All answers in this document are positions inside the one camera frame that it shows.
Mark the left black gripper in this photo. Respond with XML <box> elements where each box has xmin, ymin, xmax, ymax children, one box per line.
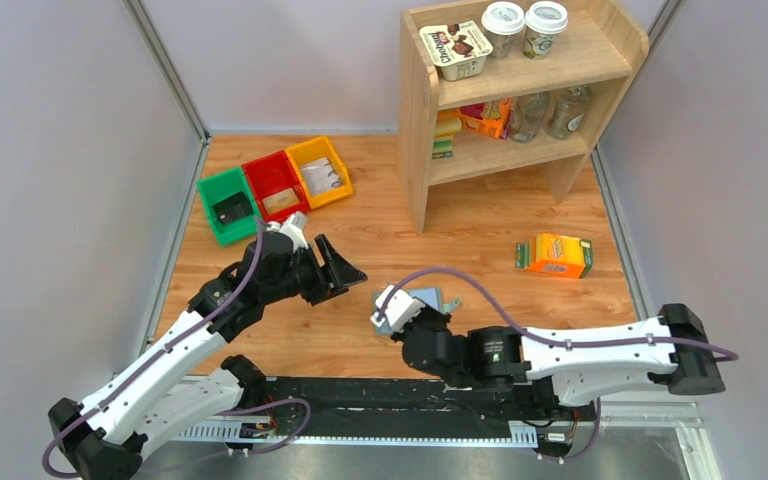
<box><xmin>262</xmin><ymin>233</ymin><xmax>368</xmax><ymax>306</ymax></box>

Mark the green card holder wallet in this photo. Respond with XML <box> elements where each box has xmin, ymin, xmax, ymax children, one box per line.
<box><xmin>370</xmin><ymin>286</ymin><xmax>462</xmax><ymax>336</ymax></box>

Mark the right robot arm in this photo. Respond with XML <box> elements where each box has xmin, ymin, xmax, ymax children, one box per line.
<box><xmin>371</xmin><ymin>298</ymin><xmax>726</xmax><ymax>419</ymax></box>

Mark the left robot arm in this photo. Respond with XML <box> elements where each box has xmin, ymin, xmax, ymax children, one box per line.
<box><xmin>41</xmin><ymin>224</ymin><xmax>367</xmax><ymax>479</ymax></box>

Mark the card in red bin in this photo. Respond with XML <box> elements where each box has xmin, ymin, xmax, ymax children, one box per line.
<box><xmin>263</xmin><ymin>188</ymin><xmax>299</xmax><ymax>214</ymax></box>

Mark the card in yellow bin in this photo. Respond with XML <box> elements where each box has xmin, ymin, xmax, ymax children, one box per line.
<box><xmin>300</xmin><ymin>157</ymin><xmax>343</xmax><ymax>197</ymax></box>

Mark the black card in green bin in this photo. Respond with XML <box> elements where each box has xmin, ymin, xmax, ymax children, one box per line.
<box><xmin>213</xmin><ymin>191</ymin><xmax>253</xmax><ymax>225</ymax></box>

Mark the red plastic bin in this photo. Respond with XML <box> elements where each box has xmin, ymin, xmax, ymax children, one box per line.
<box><xmin>242</xmin><ymin>150</ymin><xmax>311</xmax><ymax>222</ymax></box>

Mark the yellow plastic bin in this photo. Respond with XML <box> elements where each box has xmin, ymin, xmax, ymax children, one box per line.
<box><xmin>284</xmin><ymin>136</ymin><xmax>354</xmax><ymax>209</ymax></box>

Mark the green plastic bin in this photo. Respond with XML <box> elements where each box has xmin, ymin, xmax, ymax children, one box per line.
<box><xmin>197</xmin><ymin>166</ymin><xmax>265</xmax><ymax>247</ymax></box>

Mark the orange snack box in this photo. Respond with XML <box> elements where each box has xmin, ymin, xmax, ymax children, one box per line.
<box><xmin>514</xmin><ymin>233</ymin><xmax>594</xmax><ymax>279</ymax></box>

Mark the yellow green sponge stack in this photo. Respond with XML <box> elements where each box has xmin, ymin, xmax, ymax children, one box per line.
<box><xmin>431</xmin><ymin>108</ymin><xmax>462</xmax><ymax>159</ymax></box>

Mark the orange box on shelf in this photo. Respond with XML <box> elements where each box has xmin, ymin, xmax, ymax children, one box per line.
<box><xmin>459</xmin><ymin>98</ymin><xmax>514</xmax><ymax>140</ymax></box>

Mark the wooden shelf unit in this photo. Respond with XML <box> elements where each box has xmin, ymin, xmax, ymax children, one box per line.
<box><xmin>397</xmin><ymin>0</ymin><xmax>650</xmax><ymax>233</ymax></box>

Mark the left clear glass jar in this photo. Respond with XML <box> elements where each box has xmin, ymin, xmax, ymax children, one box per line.
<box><xmin>508</xmin><ymin>92</ymin><xmax>550</xmax><ymax>144</ymax></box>

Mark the clear glass jar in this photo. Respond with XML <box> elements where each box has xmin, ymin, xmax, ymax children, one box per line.
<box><xmin>545</xmin><ymin>85</ymin><xmax>591</xmax><ymax>140</ymax></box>
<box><xmin>508</xmin><ymin>92</ymin><xmax>550</xmax><ymax>144</ymax></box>

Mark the Chobani yogurt tub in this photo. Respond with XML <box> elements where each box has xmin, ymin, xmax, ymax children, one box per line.
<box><xmin>419</xmin><ymin>21</ymin><xmax>494</xmax><ymax>81</ymax></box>

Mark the right clear glass jar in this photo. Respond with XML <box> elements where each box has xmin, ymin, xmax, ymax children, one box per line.
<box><xmin>545</xmin><ymin>85</ymin><xmax>591</xmax><ymax>140</ymax></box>

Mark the left white paper cup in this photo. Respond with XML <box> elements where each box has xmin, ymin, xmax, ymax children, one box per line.
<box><xmin>481</xmin><ymin>1</ymin><xmax>525</xmax><ymax>59</ymax></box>

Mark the white paper cup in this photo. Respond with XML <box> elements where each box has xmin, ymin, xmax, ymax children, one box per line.
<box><xmin>523</xmin><ymin>1</ymin><xmax>569</xmax><ymax>60</ymax></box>
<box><xmin>481</xmin><ymin>1</ymin><xmax>525</xmax><ymax>59</ymax></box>

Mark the right white paper cup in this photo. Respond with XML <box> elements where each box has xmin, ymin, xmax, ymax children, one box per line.
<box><xmin>523</xmin><ymin>1</ymin><xmax>569</xmax><ymax>60</ymax></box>

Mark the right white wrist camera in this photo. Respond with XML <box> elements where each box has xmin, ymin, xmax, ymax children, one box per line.
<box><xmin>370</xmin><ymin>285</ymin><xmax>426</xmax><ymax>336</ymax></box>

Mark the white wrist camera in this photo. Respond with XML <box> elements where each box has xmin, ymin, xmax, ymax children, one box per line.
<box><xmin>370</xmin><ymin>285</ymin><xmax>426</xmax><ymax>336</ymax></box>
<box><xmin>266</xmin><ymin>212</ymin><xmax>308</xmax><ymax>251</ymax></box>

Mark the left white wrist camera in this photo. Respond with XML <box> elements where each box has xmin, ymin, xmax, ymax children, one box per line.
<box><xmin>266</xmin><ymin>212</ymin><xmax>308</xmax><ymax>251</ymax></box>

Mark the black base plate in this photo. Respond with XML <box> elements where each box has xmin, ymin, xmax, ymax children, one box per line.
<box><xmin>238</xmin><ymin>377</ymin><xmax>596</xmax><ymax>440</ymax></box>

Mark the aluminium frame rail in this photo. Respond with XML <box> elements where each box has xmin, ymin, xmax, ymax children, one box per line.
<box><xmin>79</xmin><ymin>372</ymin><xmax>723</xmax><ymax>480</ymax></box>

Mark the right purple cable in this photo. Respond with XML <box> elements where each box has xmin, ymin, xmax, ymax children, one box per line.
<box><xmin>375</xmin><ymin>266</ymin><xmax>740</xmax><ymax>463</ymax></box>

